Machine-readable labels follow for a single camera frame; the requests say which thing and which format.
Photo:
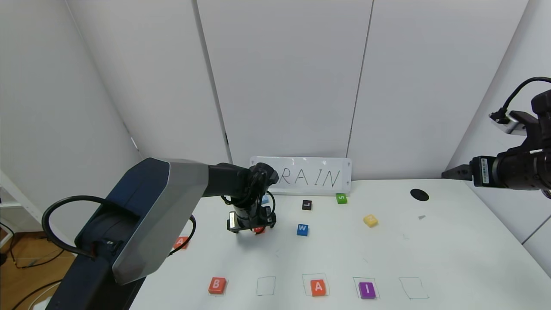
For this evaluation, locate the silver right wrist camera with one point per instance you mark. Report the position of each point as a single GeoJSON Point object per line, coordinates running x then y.
{"type": "Point", "coordinates": [510, 125]}

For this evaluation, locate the yellow block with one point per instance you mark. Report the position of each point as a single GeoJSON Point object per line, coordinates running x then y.
{"type": "Point", "coordinates": [370, 221]}

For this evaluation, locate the white sign reading BRAIN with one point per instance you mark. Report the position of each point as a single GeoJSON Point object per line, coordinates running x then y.
{"type": "Point", "coordinates": [314, 176]}

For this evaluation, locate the green block letter S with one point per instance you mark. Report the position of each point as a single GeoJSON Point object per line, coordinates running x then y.
{"type": "Point", "coordinates": [341, 199]}

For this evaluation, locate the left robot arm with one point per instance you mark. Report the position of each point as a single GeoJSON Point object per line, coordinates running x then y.
{"type": "Point", "coordinates": [150, 215]}

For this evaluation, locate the white power strip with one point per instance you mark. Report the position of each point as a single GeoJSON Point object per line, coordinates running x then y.
{"type": "Point", "coordinates": [43, 305]}

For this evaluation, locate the orange block letter R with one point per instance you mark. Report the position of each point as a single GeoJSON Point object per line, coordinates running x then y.
{"type": "Point", "coordinates": [259, 230]}

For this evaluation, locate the blue block letter W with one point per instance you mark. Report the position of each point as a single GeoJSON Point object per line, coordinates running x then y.
{"type": "Point", "coordinates": [302, 230]}

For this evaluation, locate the black block letter L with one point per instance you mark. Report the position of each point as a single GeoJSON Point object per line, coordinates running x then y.
{"type": "Point", "coordinates": [306, 205]}

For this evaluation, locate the purple block letter I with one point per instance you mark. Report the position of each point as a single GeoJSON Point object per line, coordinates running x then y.
{"type": "Point", "coordinates": [367, 289]}

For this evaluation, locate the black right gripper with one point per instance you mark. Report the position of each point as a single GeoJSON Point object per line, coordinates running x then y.
{"type": "Point", "coordinates": [482, 171]}

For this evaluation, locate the orange block letter B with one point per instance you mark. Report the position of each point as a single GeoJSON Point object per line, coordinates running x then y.
{"type": "Point", "coordinates": [217, 285]}

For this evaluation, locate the orange block letter A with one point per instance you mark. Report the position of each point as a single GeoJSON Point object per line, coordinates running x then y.
{"type": "Point", "coordinates": [318, 287]}
{"type": "Point", "coordinates": [181, 242]}

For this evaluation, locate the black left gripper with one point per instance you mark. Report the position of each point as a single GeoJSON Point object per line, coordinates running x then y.
{"type": "Point", "coordinates": [233, 221]}

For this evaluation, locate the black round table grommet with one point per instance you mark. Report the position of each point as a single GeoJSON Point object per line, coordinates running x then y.
{"type": "Point", "coordinates": [419, 195]}

